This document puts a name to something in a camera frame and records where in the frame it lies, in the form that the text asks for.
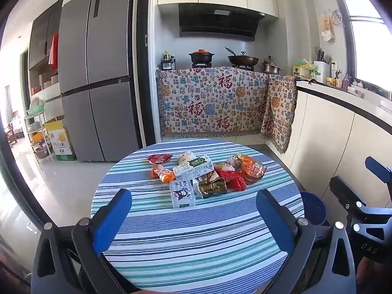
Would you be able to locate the gas stove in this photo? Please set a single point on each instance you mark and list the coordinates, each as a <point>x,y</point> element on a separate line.
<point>223,65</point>

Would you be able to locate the white cartoon tissue pack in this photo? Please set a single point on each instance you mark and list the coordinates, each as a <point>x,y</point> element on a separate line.
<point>182,194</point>

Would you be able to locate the red plastic packet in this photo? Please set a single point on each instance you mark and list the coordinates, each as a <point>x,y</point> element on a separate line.
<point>234,180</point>

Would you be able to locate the dark red wrapper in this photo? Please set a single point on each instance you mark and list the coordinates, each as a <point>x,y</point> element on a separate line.
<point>158,158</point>

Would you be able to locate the cream bread packet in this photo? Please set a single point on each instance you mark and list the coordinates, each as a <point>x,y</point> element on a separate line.
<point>186,157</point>

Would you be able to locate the red hanging cloth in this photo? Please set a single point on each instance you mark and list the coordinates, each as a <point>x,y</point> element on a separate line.
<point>54,50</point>

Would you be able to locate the black clay pot red lid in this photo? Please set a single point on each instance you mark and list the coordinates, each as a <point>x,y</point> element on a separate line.
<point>201,57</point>

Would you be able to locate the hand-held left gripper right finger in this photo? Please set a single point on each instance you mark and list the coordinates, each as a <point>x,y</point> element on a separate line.
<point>274,220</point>

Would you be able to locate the window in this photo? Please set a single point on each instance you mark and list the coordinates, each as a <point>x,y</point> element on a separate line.
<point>370,46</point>

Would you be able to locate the clear white plastic wrapper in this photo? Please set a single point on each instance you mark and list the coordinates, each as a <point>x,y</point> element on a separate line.
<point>208,177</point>

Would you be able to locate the yellow cap condiment bottle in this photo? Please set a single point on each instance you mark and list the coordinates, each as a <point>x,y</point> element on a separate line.
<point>166,55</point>

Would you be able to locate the large orange wrapper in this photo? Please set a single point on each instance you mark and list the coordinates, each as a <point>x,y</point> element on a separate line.
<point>252,170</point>

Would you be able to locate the white knife holder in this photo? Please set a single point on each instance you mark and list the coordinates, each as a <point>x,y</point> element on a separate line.
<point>321,67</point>

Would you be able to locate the dark sauce bottle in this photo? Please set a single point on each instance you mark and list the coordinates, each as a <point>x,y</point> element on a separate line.
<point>172,62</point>

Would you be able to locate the steel pot with lid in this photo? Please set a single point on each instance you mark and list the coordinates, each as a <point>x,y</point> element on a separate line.
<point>271,67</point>

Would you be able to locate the black range hood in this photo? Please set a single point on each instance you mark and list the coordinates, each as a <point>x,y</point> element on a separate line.
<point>217,24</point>

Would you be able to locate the small printed fringed cloth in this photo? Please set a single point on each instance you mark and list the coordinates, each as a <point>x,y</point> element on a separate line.
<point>280,113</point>

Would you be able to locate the white wall socket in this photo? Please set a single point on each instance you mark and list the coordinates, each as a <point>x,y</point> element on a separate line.
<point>334,66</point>

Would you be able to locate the white kitchen counter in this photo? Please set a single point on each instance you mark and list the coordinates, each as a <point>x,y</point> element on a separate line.
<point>337,93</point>

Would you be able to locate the blue stool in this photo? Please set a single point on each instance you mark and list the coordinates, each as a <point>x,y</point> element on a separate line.
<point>313,208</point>

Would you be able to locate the gold brown foil wrapper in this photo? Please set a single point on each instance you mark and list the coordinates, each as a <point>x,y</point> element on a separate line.
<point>213,188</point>

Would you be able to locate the cream lower cabinets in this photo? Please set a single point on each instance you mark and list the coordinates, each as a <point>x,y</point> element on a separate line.
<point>330,141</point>

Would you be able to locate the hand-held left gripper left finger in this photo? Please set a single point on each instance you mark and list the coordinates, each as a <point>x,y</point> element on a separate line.
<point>111,220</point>

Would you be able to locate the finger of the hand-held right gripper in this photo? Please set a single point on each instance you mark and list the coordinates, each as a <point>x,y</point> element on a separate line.
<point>344,191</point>
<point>376,165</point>

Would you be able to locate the green white milk carton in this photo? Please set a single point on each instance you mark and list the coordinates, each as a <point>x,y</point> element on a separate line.
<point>193,167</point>

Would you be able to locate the green white flat box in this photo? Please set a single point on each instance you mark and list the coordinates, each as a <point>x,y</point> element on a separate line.
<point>66,157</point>

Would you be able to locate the striped blue green tablecloth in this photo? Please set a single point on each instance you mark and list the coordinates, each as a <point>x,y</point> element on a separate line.
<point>196,239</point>

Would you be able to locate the white colourful snack wrapper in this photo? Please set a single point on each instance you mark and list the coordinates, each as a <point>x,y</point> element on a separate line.
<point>233,160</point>

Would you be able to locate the yellow cardboard box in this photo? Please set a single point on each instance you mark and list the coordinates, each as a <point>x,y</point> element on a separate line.
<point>59,136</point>

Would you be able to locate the hanging packet on wall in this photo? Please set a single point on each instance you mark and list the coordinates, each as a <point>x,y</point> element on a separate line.
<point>326,29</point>

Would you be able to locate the yellow green box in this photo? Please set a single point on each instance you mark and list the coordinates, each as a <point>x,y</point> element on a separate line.
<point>301,70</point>

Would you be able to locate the grey refrigerator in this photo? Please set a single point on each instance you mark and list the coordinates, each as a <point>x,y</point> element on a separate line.
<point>101,67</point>

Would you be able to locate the dark wall cabinet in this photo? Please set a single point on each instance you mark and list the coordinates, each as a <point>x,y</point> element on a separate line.
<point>39,43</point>

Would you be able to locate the pink bottle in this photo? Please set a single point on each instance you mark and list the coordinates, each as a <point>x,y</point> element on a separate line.
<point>346,82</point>

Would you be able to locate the orange snack packet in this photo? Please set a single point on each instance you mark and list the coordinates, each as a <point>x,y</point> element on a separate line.
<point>164,174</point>

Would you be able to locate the large printed fringed cloth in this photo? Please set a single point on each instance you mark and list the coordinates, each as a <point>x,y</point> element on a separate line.
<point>211,104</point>

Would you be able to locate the black wok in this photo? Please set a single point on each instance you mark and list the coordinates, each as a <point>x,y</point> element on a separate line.
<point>243,59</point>

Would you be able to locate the green plastic basket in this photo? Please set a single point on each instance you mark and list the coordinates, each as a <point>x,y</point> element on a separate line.
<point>36,109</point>

